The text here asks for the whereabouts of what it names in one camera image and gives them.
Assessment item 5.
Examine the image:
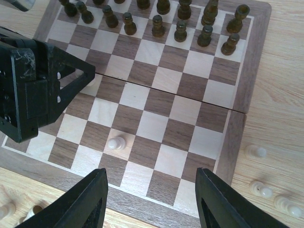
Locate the dark king piece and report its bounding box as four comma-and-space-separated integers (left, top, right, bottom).
136, 0, 150, 10

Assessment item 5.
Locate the white chess piece on table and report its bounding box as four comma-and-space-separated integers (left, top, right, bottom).
19, 205, 43, 224
249, 181, 273, 199
274, 196, 302, 218
0, 202, 16, 220
244, 145, 267, 158

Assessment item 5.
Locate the dark knight piece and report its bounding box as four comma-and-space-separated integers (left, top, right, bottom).
93, 0, 105, 6
201, 0, 219, 26

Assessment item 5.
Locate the dark bishop piece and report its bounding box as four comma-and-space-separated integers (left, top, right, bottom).
178, 0, 192, 20
114, 0, 125, 4

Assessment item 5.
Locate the dark queen piece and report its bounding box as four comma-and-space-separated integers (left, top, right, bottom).
156, 0, 171, 15

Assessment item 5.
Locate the white pawn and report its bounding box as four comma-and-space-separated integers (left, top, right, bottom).
107, 136, 126, 150
75, 69, 96, 87

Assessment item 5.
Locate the dark rook piece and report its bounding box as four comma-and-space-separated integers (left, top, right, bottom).
226, 4, 250, 34

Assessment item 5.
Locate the wooden folding chess board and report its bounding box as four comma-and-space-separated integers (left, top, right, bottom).
0, 0, 271, 228

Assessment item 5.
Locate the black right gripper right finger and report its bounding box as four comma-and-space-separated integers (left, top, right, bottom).
195, 168, 287, 228

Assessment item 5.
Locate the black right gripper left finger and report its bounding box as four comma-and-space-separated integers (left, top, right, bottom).
17, 168, 108, 228

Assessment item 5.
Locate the dark pawn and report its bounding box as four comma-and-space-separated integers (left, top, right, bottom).
174, 20, 187, 42
123, 12, 137, 36
103, 5, 118, 28
59, 0, 77, 17
76, 1, 94, 24
152, 15, 165, 37
221, 33, 240, 56
197, 25, 213, 47

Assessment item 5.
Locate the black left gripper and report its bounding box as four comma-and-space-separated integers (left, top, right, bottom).
0, 27, 95, 143

